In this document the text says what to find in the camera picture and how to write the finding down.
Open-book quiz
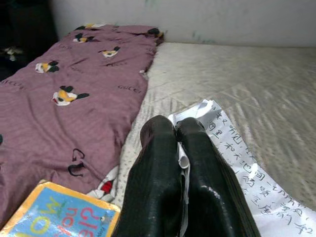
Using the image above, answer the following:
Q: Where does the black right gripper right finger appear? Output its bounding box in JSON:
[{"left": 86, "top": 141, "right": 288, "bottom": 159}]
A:
[{"left": 176, "top": 117, "right": 262, "bottom": 237}]

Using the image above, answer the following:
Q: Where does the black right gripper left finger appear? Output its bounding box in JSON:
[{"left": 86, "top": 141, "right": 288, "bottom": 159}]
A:
[{"left": 112, "top": 115, "right": 188, "bottom": 237}]

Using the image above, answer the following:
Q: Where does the white handwritten paper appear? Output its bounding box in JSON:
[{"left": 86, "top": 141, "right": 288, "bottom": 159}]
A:
[{"left": 167, "top": 98, "right": 316, "bottom": 237}]

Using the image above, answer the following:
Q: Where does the blue yellow children's book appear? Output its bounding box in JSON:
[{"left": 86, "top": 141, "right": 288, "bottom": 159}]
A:
[{"left": 0, "top": 179, "right": 122, "bottom": 237}]

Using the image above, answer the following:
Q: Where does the purple cartoon mouse blanket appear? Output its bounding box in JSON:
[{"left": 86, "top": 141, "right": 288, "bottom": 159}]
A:
[{"left": 0, "top": 23, "right": 165, "bottom": 223}]

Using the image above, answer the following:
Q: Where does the white quilted mattress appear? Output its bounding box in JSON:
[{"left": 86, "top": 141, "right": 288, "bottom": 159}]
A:
[{"left": 112, "top": 41, "right": 316, "bottom": 213}]

